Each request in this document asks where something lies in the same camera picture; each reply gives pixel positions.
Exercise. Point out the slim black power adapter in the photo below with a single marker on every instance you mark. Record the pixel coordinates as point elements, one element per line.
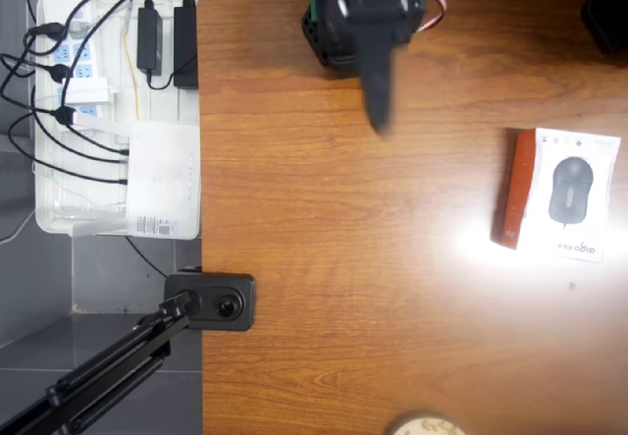
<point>149,37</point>

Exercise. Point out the white charger plug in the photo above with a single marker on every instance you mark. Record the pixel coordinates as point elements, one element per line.
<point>88,90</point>

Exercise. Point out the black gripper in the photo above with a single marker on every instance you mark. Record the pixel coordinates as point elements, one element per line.
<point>374,69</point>

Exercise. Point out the black leader arm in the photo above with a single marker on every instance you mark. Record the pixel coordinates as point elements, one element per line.
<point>608,17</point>

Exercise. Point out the white orange mouse box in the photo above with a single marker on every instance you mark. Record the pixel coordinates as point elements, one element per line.
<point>569,189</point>

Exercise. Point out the wide black power adapter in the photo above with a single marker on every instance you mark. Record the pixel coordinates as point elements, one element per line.
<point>185,47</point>

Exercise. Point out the black desk clamp base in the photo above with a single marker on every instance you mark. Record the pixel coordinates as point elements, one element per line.
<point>216,288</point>

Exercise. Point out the round wooden coaster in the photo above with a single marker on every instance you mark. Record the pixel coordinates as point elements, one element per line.
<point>427,425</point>

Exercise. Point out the white power strip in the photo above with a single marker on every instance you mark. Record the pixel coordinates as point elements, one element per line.
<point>83,52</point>

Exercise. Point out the white router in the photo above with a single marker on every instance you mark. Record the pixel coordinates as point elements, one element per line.
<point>162,179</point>

